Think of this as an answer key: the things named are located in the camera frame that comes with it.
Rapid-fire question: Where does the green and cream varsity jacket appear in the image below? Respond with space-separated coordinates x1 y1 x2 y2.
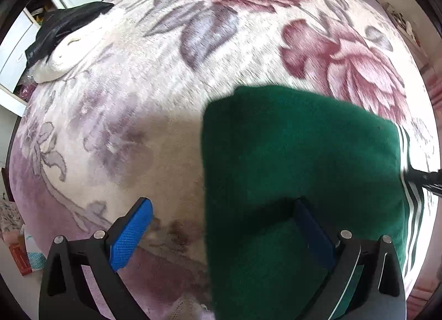
201 84 425 320

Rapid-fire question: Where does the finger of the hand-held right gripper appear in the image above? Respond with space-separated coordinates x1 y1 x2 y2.
402 166 442 198

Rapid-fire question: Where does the floral printed blanket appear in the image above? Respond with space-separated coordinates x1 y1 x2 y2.
7 0 436 320

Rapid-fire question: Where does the orange box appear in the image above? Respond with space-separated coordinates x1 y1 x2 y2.
9 225 33 276

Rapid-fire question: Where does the teal and white packet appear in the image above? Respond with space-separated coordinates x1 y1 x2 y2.
24 234 46 271

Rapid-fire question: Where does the black cloth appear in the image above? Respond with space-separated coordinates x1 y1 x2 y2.
25 1 114 67

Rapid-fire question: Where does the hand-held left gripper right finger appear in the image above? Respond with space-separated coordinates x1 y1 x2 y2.
293 197 406 320

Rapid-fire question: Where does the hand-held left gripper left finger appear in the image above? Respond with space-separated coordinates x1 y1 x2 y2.
39 197 153 320

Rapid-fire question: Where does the white cloth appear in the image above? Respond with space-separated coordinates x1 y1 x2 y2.
33 7 118 83

